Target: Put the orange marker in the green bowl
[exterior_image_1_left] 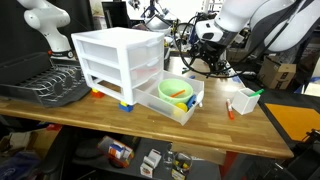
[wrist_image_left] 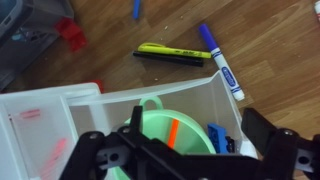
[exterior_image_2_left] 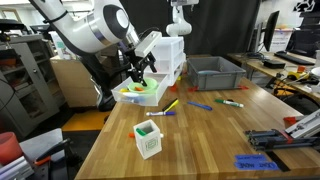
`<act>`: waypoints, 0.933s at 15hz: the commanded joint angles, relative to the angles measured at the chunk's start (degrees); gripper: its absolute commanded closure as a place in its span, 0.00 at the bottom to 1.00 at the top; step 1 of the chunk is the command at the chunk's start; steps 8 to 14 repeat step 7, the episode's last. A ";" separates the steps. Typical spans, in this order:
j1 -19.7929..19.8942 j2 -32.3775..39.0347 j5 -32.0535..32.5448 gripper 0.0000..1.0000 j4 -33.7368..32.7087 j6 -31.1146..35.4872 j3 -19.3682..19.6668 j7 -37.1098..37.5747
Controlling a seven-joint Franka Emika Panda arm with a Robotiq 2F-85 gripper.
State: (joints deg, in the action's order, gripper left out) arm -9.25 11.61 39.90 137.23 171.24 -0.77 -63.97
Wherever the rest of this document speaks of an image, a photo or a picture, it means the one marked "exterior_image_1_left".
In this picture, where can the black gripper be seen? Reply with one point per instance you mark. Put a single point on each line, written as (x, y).
(210, 51)

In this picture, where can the orange marker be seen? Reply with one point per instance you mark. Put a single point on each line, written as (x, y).
(177, 93)

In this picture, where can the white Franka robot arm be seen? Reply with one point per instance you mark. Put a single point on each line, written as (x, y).
(283, 30)

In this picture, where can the all blue marker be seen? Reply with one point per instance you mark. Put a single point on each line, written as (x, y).
(192, 77)

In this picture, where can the all green marker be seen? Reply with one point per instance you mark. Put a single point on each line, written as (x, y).
(257, 92)

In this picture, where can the green plastic bowl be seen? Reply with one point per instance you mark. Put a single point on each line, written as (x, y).
(168, 87)

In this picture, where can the long blue tape label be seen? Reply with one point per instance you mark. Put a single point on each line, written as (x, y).
(237, 79)

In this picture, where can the white square cup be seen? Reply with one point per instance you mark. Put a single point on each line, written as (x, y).
(243, 103)

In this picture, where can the blue and white toy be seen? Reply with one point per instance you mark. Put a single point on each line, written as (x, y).
(191, 101)

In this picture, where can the brown cardboard box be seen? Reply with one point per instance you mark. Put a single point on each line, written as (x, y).
(276, 73)

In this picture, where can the yellow round toy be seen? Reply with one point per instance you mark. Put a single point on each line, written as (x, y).
(182, 107)

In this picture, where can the orange floor mat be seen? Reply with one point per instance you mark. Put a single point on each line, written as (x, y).
(293, 121)

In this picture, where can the blue and yellow toy block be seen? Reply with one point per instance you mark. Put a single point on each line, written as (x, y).
(126, 107)

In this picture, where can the glass jar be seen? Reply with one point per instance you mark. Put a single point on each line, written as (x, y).
(181, 165)

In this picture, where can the dark flat screen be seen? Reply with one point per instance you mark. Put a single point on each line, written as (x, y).
(115, 15)

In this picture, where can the small white box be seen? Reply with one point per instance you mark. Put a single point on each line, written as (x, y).
(151, 161)

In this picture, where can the orange and yellow toy block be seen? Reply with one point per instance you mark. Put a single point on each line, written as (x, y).
(97, 93)

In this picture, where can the colourful snack box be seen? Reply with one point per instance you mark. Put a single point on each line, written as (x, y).
(115, 151)

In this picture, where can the dark grey dish rack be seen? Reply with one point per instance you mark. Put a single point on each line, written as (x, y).
(40, 83)

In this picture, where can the black curtain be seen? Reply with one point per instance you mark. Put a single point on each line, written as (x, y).
(13, 33)

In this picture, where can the white plastic drawer unit frame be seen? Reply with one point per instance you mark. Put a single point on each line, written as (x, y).
(110, 36)

